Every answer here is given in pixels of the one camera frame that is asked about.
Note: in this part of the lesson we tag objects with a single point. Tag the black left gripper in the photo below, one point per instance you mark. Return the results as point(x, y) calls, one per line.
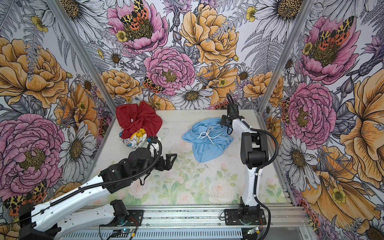
point(161, 166)

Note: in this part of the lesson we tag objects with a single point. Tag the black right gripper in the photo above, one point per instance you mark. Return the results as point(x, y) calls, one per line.
point(222, 120)

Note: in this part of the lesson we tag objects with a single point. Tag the light blue drawstring cloth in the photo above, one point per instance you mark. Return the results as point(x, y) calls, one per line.
point(209, 139)

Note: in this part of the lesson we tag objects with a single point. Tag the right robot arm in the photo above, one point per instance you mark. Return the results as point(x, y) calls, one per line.
point(254, 155)

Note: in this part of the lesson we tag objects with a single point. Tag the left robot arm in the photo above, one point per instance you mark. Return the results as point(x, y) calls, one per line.
point(63, 215)

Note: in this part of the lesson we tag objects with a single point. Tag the white yellow printed cloth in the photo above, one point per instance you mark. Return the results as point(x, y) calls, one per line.
point(137, 140)

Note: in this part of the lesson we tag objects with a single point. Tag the dark red cloth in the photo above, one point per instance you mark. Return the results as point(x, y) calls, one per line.
point(132, 117)

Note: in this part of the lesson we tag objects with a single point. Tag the green circuit board left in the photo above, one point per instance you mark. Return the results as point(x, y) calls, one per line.
point(123, 231)

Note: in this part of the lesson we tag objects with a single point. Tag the green circuit board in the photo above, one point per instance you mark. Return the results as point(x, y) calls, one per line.
point(254, 230)
point(123, 231)

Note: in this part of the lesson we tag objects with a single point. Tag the green circuit board right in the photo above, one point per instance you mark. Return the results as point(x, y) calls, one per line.
point(254, 230)

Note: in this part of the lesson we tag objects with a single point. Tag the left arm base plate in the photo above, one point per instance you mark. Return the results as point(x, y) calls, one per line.
point(133, 218)

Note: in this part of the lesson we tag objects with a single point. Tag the aluminium front rail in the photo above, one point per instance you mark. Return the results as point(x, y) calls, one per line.
point(212, 216)

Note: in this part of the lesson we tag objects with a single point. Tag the white ventilated cable duct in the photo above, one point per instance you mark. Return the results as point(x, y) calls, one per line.
point(160, 234)

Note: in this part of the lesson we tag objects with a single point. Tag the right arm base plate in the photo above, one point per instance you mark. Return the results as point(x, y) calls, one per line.
point(236, 217)

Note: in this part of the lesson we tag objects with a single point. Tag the right aluminium corner post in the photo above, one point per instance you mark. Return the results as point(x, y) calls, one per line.
point(291, 40)

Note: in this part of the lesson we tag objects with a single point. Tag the aluminium corner post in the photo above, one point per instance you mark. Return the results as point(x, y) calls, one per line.
point(60, 14)
point(291, 40)

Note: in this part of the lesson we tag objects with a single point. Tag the left aluminium corner post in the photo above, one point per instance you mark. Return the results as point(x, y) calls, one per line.
point(60, 14)

